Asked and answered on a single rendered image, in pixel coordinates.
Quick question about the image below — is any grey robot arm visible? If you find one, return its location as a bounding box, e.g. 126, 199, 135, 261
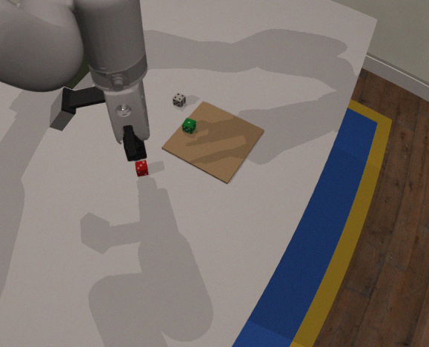
0, 0, 147, 131

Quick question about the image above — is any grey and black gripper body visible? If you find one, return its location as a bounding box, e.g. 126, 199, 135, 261
93, 69, 150, 145

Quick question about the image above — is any red die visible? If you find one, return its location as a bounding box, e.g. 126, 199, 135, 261
135, 160, 148, 176

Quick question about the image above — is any green die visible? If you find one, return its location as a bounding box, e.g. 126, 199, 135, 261
182, 118, 196, 134

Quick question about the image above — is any brown square mat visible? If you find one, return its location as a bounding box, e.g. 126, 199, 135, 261
162, 101, 265, 184

